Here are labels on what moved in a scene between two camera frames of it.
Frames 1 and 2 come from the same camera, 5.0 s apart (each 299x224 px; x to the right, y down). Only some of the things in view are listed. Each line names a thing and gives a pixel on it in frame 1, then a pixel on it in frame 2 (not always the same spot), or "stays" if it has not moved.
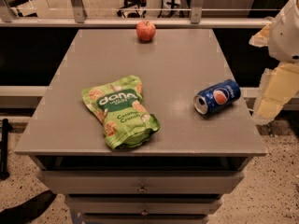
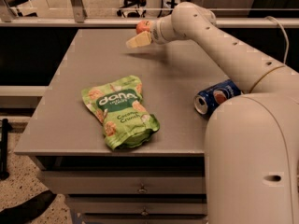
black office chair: [134, 3] stays
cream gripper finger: [277, 87] to [162, 32]
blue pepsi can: [217, 97] stays
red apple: [146, 30] stays
